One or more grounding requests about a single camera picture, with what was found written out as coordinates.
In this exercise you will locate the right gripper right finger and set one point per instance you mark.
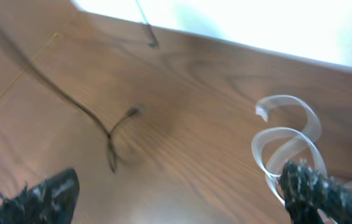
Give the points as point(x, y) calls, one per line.
point(306, 192)

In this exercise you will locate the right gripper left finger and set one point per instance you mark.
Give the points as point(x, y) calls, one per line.
point(52, 201)

